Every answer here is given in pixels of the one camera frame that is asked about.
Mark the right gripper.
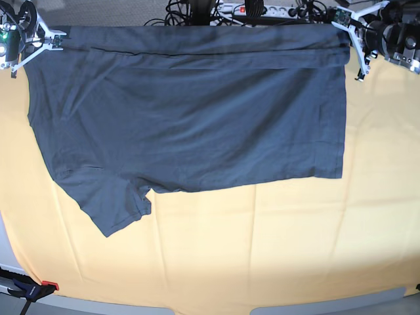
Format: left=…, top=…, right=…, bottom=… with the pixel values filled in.
left=1, top=19, right=39, bottom=66

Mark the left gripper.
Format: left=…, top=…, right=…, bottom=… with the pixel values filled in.
left=360, top=13, right=399, bottom=56

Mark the dark blue-grey T-shirt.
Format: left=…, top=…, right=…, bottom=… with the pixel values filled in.
left=24, top=24, right=350, bottom=236

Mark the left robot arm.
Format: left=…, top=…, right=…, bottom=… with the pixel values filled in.
left=360, top=1, right=419, bottom=74

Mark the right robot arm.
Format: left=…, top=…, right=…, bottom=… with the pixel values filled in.
left=1, top=1, right=37, bottom=70

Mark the white power strip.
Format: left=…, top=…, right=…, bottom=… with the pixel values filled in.
left=217, top=2, right=307, bottom=21

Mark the blue and red bar clamp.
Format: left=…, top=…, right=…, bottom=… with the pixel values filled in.
left=1, top=268, right=59, bottom=315

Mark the black cable bundle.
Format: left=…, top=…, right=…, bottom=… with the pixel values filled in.
left=142, top=0, right=263, bottom=27

